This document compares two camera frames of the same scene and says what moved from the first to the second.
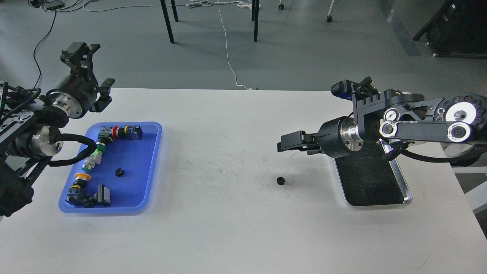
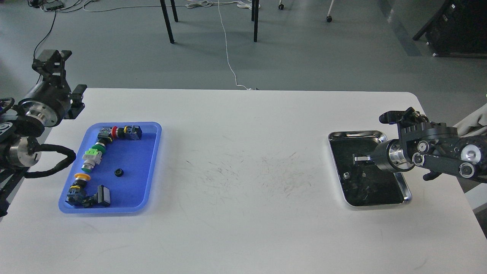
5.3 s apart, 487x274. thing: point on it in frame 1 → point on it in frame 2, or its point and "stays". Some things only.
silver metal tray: x=366 y=179 stays
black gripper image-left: x=77 y=95 → x=50 y=99
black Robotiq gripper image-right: x=336 y=138 → x=391 y=156
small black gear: x=119 y=172 stays
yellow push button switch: x=77 y=192 stays
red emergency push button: x=132 y=132 stays
